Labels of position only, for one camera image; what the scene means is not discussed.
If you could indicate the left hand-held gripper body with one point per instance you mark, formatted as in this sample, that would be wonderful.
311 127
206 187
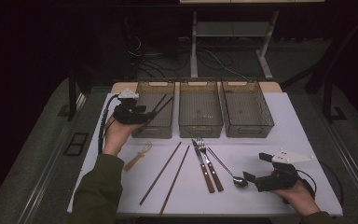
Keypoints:
127 113

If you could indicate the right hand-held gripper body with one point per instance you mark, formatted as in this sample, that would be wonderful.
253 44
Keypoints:
276 179

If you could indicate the metal spoon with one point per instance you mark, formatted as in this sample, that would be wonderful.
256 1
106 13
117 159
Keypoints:
240 182

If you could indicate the transparent grey plastic bin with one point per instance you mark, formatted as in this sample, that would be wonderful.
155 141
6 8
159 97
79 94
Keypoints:
245 107
164 121
200 109

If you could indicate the brown chopstick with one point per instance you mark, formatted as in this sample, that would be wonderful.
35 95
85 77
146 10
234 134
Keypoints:
161 172
175 179

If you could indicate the person's right hand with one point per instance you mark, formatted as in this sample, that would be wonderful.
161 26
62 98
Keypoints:
298 196

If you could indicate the white table mat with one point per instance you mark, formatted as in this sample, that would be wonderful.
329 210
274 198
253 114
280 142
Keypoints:
245 202

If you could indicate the wooden table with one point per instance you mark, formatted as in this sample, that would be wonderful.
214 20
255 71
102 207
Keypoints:
121 87

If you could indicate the black metal stand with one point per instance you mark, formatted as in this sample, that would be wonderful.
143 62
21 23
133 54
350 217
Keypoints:
327 93
72 93

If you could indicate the black floor socket frame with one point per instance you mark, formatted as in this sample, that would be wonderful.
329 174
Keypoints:
76 143

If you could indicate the metal floor rail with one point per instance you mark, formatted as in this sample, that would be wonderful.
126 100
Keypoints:
351 161
52 155

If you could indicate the white metal desk frame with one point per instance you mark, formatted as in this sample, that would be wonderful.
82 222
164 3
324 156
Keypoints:
193 46

